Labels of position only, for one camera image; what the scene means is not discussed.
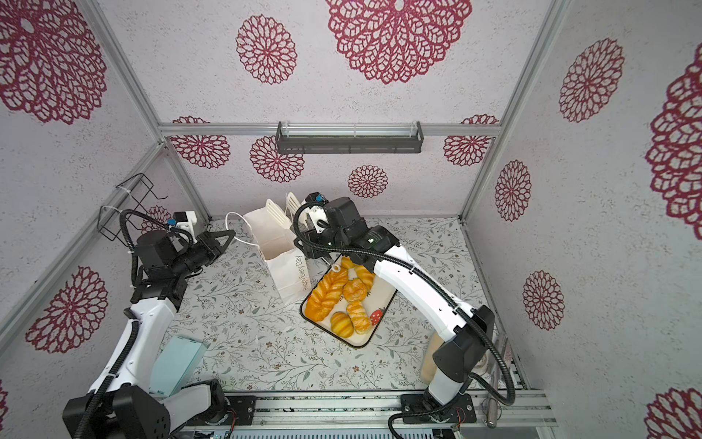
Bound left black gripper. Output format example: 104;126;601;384
170;229;236;278

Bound metal tongs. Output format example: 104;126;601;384
265;192;302;230

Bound white paper bag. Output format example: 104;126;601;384
225;206;312;305

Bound striped bread roll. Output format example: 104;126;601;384
355;265;376;291

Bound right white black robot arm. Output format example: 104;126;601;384
292;193;516;423

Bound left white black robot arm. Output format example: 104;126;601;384
62;210;236;438

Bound small round bread top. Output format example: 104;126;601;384
341;256;356;270

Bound long braided orange bread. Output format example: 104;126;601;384
305;269;349;322

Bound white tray black rim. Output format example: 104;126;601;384
300;256;397;349

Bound yellow bun bottom left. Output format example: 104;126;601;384
330;312;355;338

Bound light green box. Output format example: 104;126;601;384
149;336;207;398

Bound beige sponge block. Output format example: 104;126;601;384
420;333;444;385

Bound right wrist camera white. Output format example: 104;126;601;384
303;192;329;234

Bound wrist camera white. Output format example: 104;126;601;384
303;192;329;234
166;210;197;238

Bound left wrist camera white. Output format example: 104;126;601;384
166;210;197;238

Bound black wire wall rack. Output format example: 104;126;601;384
95;173;167;247

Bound black wall shelf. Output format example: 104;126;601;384
274;122;425;155

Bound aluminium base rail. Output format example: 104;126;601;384
180;389;559;430

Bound metal handled tool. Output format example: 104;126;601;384
483;339;508;430

